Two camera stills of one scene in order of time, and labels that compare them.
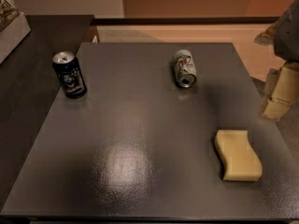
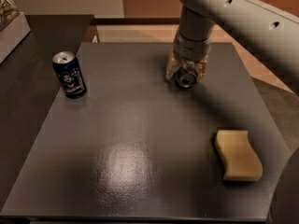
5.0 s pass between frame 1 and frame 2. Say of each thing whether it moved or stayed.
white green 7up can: stayed
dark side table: stayed
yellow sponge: stayed
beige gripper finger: moved
